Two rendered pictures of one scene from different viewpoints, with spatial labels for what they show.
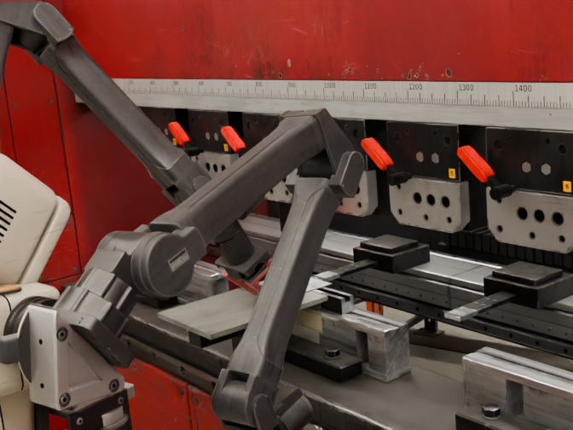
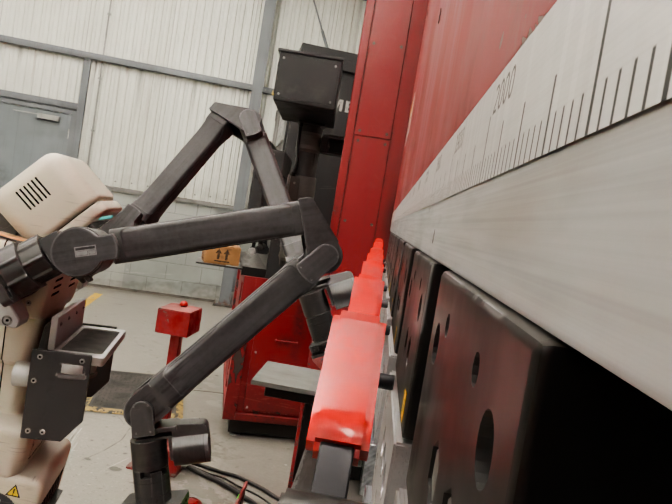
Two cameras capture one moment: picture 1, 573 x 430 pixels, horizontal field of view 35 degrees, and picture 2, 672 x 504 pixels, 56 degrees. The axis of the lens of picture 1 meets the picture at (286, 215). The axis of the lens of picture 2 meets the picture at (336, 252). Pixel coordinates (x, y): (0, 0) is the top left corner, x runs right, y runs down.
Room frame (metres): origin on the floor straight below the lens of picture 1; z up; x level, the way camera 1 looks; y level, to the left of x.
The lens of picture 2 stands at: (0.58, -0.77, 1.35)
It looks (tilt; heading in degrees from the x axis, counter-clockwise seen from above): 3 degrees down; 41
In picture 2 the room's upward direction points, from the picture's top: 9 degrees clockwise
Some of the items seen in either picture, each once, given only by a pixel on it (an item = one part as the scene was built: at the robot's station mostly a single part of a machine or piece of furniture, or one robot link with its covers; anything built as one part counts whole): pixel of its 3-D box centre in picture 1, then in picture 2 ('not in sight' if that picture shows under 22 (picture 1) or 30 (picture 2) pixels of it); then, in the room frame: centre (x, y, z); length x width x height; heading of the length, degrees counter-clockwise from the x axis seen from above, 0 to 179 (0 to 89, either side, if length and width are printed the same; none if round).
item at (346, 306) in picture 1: (313, 293); not in sight; (1.67, -0.04, 0.99); 0.20 x 0.03 x 0.03; 37
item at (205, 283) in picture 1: (166, 273); not in sight; (2.13, 0.31, 0.92); 0.50 x 0.06 x 0.10; 37
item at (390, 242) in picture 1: (365, 259); not in sight; (1.79, -0.15, 1.01); 0.26 x 0.12 x 0.05; 127
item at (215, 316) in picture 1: (243, 306); (318, 382); (1.60, 0.10, 1.00); 0.26 x 0.18 x 0.01; 127
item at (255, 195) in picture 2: not in sight; (271, 191); (2.32, 1.12, 1.42); 0.45 x 0.12 x 0.36; 42
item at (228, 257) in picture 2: not in sight; (220, 253); (2.91, 2.10, 1.04); 0.30 x 0.26 x 0.12; 51
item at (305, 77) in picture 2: not in sight; (296, 170); (2.42, 1.09, 1.53); 0.51 x 0.25 x 0.85; 42
